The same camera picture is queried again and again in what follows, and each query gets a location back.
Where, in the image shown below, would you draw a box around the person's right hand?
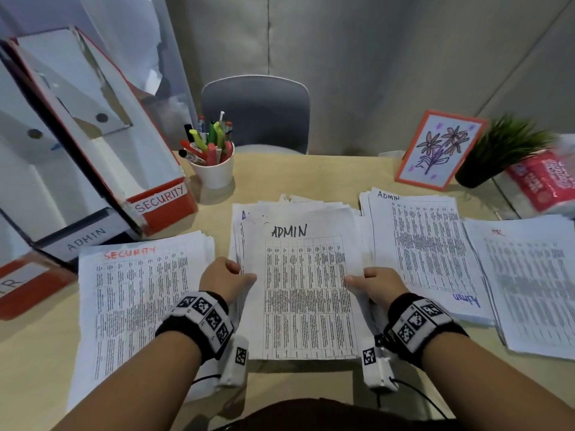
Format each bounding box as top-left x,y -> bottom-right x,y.
343,266 -> 410,310

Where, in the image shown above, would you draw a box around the person's left hand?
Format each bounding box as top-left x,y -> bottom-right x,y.
199,257 -> 258,306

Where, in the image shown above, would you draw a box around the admin paper pile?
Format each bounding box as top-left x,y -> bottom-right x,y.
359,188 -> 495,327

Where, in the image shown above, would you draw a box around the security paper pile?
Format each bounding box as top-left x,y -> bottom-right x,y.
66,230 -> 216,414

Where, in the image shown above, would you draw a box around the unsorted paper pile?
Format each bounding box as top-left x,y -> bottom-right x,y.
228,195 -> 376,362

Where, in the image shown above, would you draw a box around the HR paper pile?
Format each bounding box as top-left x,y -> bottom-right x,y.
462,215 -> 575,360

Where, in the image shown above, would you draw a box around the black admin file box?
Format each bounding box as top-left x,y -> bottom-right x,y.
0,40 -> 143,265

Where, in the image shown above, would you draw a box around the person's right forearm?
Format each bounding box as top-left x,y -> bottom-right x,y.
422,334 -> 575,431

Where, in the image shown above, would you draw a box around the person's left forearm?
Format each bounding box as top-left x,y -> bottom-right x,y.
52,330 -> 203,431

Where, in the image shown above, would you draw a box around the person's dark shirt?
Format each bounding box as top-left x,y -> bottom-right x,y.
211,398 -> 455,431

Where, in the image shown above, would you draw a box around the black left wristband with markers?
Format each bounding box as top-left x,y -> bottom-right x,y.
155,290 -> 235,364

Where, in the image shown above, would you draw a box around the black wristband with markers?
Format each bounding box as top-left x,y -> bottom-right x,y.
375,292 -> 469,369
155,290 -> 235,364

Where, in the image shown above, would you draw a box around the black right wristband with markers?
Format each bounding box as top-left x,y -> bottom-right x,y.
375,292 -> 469,369

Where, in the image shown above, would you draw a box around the white pen cup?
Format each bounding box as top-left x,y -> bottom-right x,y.
190,143 -> 236,190

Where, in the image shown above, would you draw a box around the bunch of coloured markers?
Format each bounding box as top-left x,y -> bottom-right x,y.
178,111 -> 234,166

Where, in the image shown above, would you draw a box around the green plant in black pot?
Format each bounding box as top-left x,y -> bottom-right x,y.
454,114 -> 558,189

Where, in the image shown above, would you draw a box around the orange framed flower drawing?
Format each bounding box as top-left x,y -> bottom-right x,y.
395,110 -> 489,192

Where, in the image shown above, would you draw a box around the grey chair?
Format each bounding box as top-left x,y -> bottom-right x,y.
199,75 -> 311,156

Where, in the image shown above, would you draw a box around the red white paper towel pack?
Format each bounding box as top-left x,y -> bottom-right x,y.
494,147 -> 575,218

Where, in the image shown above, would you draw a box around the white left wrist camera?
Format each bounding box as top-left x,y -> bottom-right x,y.
219,334 -> 250,389

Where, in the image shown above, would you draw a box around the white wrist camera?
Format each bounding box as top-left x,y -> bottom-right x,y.
219,334 -> 250,389
361,336 -> 400,393

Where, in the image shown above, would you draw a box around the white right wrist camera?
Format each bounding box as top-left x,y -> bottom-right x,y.
361,336 -> 400,393

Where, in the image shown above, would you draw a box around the black right camera cable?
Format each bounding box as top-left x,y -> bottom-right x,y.
391,377 -> 450,420

